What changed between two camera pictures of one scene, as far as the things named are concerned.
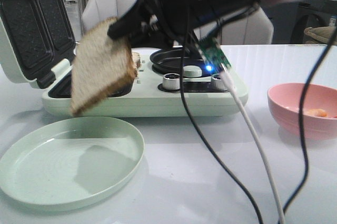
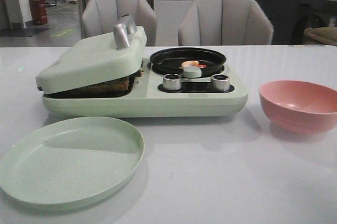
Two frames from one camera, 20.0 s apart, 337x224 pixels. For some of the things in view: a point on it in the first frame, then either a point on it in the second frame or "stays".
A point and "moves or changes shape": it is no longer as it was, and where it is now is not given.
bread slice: [102, 65] moves or changes shape
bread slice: [136, 56] → [132, 77]
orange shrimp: [317, 112] → [191, 63]
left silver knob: [171, 81] stays
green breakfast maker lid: [37, 36] → [97, 59]
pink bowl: [319, 110] moves or changes shape
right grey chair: [254, 27] stays
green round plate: [70, 163] stays
